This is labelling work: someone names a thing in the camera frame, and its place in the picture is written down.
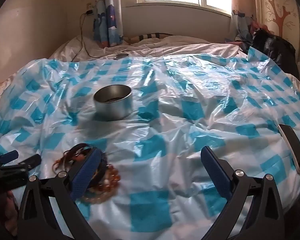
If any brown tree wall sticker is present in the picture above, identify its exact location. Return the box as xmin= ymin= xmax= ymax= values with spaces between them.
xmin=263 ymin=0 xmax=298 ymax=37

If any red beaded bracelet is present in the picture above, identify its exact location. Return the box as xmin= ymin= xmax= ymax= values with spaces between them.
xmin=51 ymin=149 xmax=77 ymax=175

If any person's left hand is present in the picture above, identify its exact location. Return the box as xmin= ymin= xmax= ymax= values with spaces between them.
xmin=0 ymin=190 xmax=20 ymax=236

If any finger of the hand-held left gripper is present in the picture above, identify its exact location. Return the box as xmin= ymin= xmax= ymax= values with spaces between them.
xmin=0 ymin=150 xmax=18 ymax=166
xmin=15 ymin=154 xmax=42 ymax=173

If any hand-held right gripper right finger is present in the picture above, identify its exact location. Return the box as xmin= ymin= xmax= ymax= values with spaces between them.
xmin=201 ymin=146 xmax=285 ymax=240

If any round silver metal tin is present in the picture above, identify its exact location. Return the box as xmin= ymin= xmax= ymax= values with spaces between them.
xmin=93 ymin=85 xmax=133 ymax=121

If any white smartphone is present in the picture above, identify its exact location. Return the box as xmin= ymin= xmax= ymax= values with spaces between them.
xmin=277 ymin=124 xmax=300 ymax=175

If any amber bead bracelet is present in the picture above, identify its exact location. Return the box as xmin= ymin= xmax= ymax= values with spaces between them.
xmin=81 ymin=164 xmax=121 ymax=205

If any dark bead bracelet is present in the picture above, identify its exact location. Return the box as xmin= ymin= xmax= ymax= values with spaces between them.
xmin=72 ymin=143 xmax=108 ymax=181

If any pile of clothes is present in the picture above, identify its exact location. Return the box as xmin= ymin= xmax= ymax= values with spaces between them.
xmin=249 ymin=19 xmax=274 ymax=35

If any black plastic bag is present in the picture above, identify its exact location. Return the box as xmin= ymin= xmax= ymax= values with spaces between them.
xmin=252 ymin=28 xmax=297 ymax=73

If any striped pillow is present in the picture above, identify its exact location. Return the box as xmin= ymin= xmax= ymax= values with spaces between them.
xmin=128 ymin=32 xmax=176 ymax=43

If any black charging cable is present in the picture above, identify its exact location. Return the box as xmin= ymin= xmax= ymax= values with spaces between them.
xmin=72 ymin=11 xmax=98 ymax=62

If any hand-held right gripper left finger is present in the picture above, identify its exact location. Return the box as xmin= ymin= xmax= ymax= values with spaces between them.
xmin=17 ymin=149 xmax=108 ymax=240

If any blue white checkered plastic sheet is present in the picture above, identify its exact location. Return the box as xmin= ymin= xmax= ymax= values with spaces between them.
xmin=0 ymin=47 xmax=300 ymax=240

